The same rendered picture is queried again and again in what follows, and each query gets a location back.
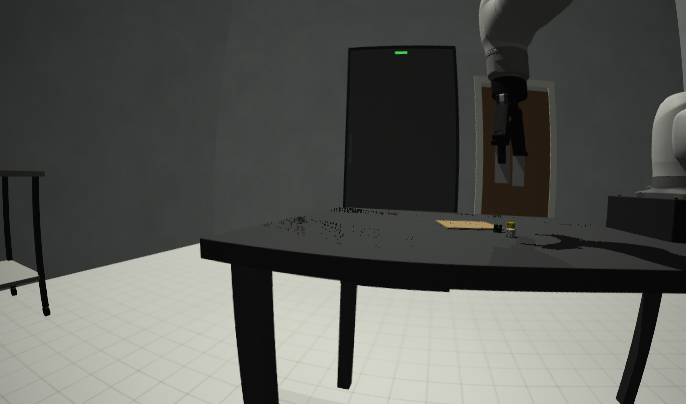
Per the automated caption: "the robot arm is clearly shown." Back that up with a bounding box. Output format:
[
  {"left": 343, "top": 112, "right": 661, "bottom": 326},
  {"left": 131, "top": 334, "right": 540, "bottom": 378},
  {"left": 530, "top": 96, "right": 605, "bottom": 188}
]
[{"left": 479, "top": 0, "right": 686, "bottom": 199}]

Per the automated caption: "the tan square mat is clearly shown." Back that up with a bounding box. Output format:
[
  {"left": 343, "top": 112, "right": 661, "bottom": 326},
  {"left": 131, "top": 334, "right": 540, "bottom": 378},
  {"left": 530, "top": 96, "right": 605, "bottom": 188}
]
[{"left": 435, "top": 220, "right": 494, "bottom": 230}]

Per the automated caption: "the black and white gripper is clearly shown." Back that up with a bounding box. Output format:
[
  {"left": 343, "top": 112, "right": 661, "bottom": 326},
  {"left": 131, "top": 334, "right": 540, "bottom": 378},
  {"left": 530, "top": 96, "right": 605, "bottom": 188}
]
[{"left": 491, "top": 76, "right": 528, "bottom": 186}]

